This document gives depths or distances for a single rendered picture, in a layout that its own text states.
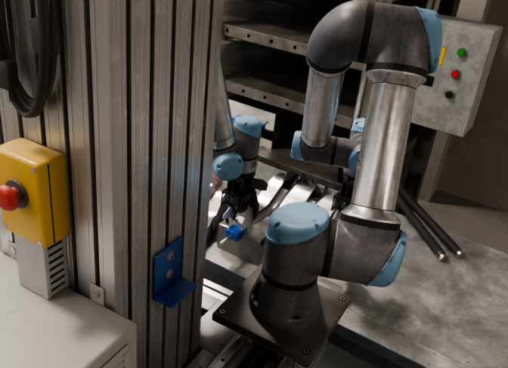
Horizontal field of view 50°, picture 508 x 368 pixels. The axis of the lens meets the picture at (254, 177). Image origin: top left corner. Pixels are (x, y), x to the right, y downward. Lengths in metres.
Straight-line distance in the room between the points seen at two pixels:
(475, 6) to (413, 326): 2.45
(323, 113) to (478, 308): 0.82
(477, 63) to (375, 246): 1.22
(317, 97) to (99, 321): 0.65
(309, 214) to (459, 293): 0.84
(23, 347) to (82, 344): 0.08
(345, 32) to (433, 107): 1.19
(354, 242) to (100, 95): 0.56
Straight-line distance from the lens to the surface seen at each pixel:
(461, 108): 2.17
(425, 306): 1.69
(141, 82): 0.72
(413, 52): 1.05
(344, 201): 1.52
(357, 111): 2.16
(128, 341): 0.84
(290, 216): 1.04
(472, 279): 1.87
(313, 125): 1.26
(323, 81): 1.15
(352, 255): 1.03
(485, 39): 2.11
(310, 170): 2.33
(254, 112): 2.47
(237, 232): 1.63
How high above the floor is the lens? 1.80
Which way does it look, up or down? 27 degrees down
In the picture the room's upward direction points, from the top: 7 degrees clockwise
